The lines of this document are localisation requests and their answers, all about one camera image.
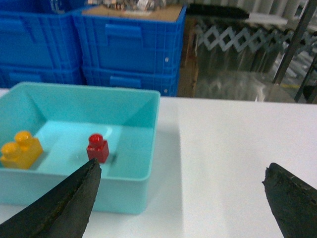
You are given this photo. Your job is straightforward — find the blue crate lower middle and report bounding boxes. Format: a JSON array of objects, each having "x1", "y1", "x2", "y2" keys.
[{"x1": 0, "y1": 65, "x2": 87, "y2": 88}]

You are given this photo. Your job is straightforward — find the yellow toy block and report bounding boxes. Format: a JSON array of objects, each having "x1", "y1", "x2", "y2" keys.
[{"x1": 0, "y1": 130, "x2": 43, "y2": 170}]

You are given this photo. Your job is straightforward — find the red toy block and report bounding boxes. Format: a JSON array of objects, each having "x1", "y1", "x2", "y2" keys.
[{"x1": 86, "y1": 133, "x2": 109, "y2": 164}]

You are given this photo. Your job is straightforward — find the blue crate lower right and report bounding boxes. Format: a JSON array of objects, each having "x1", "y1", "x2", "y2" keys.
[{"x1": 82, "y1": 66, "x2": 179, "y2": 97}]

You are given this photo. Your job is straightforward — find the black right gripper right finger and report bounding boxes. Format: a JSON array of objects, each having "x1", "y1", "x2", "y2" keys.
[{"x1": 263, "y1": 163, "x2": 317, "y2": 238}]

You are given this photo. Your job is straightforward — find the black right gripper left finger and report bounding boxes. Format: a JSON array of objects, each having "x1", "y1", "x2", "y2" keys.
[{"x1": 0, "y1": 159, "x2": 102, "y2": 238}]

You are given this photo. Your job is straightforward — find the clear plastic bag of parts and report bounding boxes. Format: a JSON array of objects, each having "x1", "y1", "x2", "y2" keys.
[{"x1": 85, "y1": 0, "x2": 167, "y2": 11}]

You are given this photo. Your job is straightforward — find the light teal plastic box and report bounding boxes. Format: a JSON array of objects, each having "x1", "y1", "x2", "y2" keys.
[{"x1": 0, "y1": 83, "x2": 160, "y2": 214}]

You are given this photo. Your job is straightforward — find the blue crate with cardboard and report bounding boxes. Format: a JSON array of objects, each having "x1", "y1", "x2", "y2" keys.
[{"x1": 72, "y1": 4, "x2": 187, "y2": 74}]

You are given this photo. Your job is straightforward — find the blue crate top middle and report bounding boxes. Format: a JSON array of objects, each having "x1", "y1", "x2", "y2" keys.
[{"x1": 0, "y1": 0, "x2": 84, "y2": 70}]

